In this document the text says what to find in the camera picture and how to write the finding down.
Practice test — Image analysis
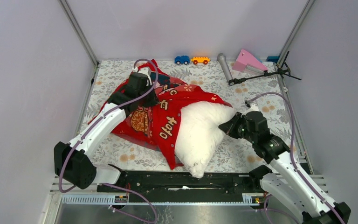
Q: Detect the left aluminium frame post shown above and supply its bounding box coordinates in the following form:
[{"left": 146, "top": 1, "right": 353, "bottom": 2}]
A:
[{"left": 58, "top": 0, "right": 99, "bottom": 66}]

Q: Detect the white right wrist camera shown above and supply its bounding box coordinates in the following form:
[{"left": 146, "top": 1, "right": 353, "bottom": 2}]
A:
[{"left": 245, "top": 101, "right": 260, "bottom": 114}]

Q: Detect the black tripod stand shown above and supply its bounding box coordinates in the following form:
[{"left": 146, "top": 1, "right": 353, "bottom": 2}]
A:
[{"left": 233, "top": 51, "right": 301, "bottom": 85}]

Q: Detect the blue toy car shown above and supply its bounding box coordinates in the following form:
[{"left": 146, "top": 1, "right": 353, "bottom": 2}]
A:
[{"left": 174, "top": 55, "right": 190, "bottom": 65}]

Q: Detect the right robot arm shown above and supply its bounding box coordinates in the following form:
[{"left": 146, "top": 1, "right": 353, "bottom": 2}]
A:
[{"left": 219, "top": 111, "right": 351, "bottom": 224}]

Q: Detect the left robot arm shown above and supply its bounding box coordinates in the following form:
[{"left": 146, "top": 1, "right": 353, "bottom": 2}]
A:
[{"left": 54, "top": 68, "right": 158, "bottom": 193}]

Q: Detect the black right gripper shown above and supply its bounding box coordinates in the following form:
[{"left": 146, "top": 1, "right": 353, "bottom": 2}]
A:
[{"left": 220, "top": 112, "right": 257, "bottom": 143}]

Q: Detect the yellow toy car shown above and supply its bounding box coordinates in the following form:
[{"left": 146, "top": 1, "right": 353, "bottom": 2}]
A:
[{"left": 190, "top": 56, "right": 210, "bottom": 65}]

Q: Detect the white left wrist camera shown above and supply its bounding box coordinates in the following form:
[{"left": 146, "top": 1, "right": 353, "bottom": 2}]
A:
[{"left": 132, "top": 66, "right": 152, "bottom": 83}]

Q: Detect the blue block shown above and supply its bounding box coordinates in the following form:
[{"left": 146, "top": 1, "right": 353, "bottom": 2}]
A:
[{"left": 266, "top": 56, "right": 280, "bottom": 63}]

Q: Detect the aluminium frame post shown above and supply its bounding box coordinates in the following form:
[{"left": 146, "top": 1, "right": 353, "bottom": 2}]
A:
[
  {"left": 58, "top": 0, "right": 99, "bottom": 66},
  {"left": 278, "top": 0, "right": 316, "bottom": 64}
]

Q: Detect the white pillow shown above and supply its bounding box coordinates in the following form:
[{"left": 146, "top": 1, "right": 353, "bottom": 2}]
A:
[{"left": 175, "top": 101, "right": 235, "bottom": 178}]

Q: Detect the red cartoon print pillowcase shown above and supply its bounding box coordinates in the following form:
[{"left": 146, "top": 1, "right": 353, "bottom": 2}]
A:
[{"left": 89, "top": 59, "right": 233, "bottom": 170}]

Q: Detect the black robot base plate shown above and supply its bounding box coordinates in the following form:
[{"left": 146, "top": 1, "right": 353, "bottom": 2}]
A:
[{"left": 97, "top": 168, "right": 280, "bottom": 204}]

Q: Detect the floral fern print sheet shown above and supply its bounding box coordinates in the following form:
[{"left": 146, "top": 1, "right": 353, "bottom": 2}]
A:
[{"left": 80, "top": 60, "right": 291, "bottom": 173}]

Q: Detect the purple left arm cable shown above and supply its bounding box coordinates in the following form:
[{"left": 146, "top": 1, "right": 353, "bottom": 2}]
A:
[{"left": 58, "top": 58, "right": 159, "bottom": 194}]

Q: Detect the right aluminium frame post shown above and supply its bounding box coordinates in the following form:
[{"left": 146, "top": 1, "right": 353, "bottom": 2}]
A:
[{"left": 278, "top": 0, "right": 316, "bottom": 64}]

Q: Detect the silver microphone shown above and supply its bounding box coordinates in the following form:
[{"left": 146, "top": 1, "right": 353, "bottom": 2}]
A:
[{"left": 217, "top": 53, "right": 234, "bottom": 85}]

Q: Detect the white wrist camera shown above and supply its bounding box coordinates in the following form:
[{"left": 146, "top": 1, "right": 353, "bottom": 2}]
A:
[
  {"left": 245, "top": 101, "right": 260, "bottom": 114},
  {"left": 132, "top": 66, "right": 152, "bottom": 83}
]

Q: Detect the slotted aluminium rail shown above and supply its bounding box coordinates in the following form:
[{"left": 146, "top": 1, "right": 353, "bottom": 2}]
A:
[{"left": 62, "top": 194, "right": 261, "bottom": 206}]

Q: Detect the pink wedge block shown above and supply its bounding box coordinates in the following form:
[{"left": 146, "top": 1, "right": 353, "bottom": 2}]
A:
[{"left": 232, "top": 49, "right": 268, "bottom": 74}]

